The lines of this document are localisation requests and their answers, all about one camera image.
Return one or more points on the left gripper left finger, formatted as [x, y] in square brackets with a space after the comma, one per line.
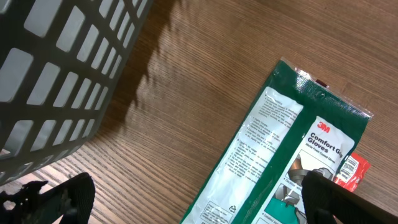
[69, 202]

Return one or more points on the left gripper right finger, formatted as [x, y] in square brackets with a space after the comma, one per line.
[326, 202]

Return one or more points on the red stick packet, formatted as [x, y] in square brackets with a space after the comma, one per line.
[352, 172]

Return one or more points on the green sponge package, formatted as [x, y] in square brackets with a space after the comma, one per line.
[295, 125]

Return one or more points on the grey plastic mesh basket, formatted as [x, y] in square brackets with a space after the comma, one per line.
[60, 64]

